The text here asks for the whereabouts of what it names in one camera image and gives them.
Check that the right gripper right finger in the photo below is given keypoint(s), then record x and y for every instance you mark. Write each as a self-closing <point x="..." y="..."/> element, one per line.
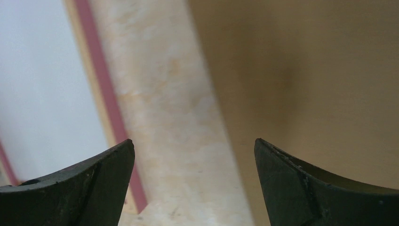
<point x="297" y="193"/>

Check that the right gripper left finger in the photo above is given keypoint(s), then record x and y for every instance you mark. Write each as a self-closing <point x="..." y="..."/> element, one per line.
<point x="89" y="193"/>

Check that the brown cardboard backing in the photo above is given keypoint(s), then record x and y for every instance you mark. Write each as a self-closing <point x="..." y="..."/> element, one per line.
<point x="317" y="78"/>

